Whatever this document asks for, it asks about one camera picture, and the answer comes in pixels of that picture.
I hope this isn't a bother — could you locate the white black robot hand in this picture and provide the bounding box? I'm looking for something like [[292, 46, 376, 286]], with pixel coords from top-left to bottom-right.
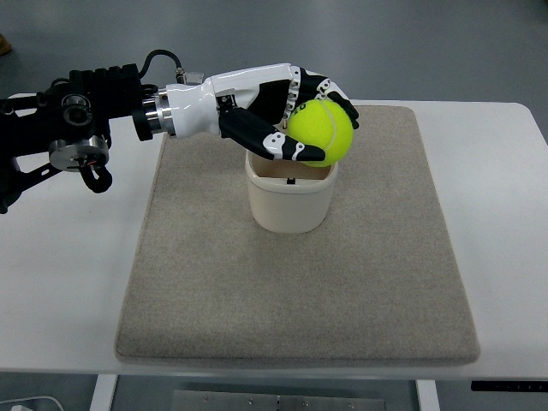
[[143, 63, 359, 163]]

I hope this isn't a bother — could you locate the yellow tennis ball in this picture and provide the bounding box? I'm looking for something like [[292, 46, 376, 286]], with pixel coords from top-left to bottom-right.
[[287, 99, 354, 167]]

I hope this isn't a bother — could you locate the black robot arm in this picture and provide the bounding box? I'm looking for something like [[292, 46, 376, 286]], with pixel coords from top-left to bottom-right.
[[1, 64, 157, 213]]

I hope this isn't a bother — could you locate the clear plastic floor piece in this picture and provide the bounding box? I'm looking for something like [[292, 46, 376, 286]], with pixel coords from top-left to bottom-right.
[[183, 71, 204, 86]]

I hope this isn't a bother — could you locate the cream lidded plastic bin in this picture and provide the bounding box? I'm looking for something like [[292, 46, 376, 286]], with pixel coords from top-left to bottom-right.
[[245, 152, 338, 234]]

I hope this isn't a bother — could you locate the grey felt mat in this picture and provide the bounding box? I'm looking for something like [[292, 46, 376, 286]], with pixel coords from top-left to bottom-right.
[[115, 105, 480, 367]]

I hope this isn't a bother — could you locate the white table leg left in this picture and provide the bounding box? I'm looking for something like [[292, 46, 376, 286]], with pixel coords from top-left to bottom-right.
[[89, 374, 118, 411]]

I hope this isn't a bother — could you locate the white table leg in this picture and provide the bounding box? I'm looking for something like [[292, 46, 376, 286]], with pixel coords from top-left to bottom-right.
[[89, 374, 118, 411], [415, 379, 441, 411]]

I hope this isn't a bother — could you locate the white table leg right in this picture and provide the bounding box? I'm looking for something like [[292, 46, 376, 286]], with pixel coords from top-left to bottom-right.
[[415, 379, 441, 411]]

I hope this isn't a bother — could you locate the black table control panel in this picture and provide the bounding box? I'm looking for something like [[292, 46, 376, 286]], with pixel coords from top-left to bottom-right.
[[470, 380, 548, 393]]

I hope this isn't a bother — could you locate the white object floor corner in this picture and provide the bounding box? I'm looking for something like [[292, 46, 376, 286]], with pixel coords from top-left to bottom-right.
[[1, 396, 65, 411]]

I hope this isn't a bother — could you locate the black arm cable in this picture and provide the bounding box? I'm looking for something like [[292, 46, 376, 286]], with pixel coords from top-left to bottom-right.
[[137, 49, 185, 85]]

